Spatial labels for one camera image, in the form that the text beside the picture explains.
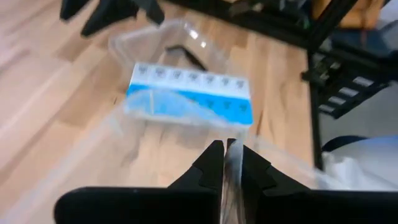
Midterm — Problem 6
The clear plastic zip bag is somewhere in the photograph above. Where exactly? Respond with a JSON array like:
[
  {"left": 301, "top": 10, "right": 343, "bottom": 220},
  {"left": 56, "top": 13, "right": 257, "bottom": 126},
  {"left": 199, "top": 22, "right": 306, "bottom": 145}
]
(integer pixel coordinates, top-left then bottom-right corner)
[{"left": 116, "top": 88, "right": 318, "bottom": 224}]

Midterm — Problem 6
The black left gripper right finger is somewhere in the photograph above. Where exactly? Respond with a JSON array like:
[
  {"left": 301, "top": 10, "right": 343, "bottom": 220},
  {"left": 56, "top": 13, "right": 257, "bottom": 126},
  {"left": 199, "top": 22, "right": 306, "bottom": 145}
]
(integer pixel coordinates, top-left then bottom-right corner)
[{"left": 228, "top": 139, "right": 398, "bottom": 224}]

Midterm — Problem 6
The blue white pill organizer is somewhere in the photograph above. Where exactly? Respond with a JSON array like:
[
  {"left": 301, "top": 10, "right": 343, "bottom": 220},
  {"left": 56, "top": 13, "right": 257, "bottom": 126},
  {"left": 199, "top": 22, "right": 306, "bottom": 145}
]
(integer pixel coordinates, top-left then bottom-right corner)
[{"left": 124, "top": 61, "right": 255, "bottom": 128}]

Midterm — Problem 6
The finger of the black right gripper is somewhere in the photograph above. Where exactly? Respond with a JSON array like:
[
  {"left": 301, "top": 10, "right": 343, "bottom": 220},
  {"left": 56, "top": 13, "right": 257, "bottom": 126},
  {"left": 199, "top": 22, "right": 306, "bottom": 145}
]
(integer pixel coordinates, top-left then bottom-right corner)
[
  {"left": 81, "top": 0, "right": 139, "bottom": 37},
  {"left": 59, "top": 0, "right": 91, "bottom": 21}
]

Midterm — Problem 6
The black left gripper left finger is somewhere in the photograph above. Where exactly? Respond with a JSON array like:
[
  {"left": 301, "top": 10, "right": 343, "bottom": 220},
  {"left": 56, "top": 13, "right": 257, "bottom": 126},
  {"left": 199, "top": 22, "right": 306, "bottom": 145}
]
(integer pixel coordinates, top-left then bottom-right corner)
[{"left": 54, "top": 140, "right": 224, "bottom": 224}]

